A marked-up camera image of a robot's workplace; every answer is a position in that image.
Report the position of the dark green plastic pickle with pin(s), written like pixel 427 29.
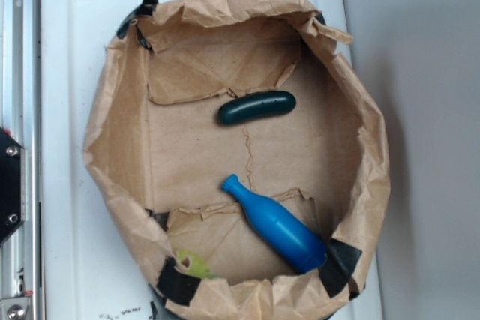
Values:
pixel 256 106

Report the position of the brown paper lined bin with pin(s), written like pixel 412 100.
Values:
pixel 159 155

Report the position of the blue plastic bottle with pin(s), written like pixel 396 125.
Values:
pixel 278 227

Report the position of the yellow-green plastic toy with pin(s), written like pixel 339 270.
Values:
pixel 194 265

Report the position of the white plastic container lid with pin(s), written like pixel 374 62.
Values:
pixel 88 271

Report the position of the black metal bracket plate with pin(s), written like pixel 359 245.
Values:
pixel 11 186

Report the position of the aluminium extrusion rail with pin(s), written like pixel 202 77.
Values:
pixel 21 270

